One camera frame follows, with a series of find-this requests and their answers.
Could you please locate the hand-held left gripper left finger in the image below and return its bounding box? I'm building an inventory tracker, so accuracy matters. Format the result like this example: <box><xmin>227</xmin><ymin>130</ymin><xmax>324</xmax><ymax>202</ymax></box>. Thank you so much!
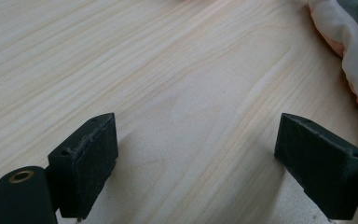
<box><xmin>48</xmin><ymin>112</ymin><xmax>119</xmax><ymax>219</ymax></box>

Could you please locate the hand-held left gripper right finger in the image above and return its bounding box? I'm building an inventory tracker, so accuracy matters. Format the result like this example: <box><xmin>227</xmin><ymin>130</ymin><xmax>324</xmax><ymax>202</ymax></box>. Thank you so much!
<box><xmin>274</xmin><ymin>112</ymin><xmax>358</xmax><ymax>220</ymax></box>

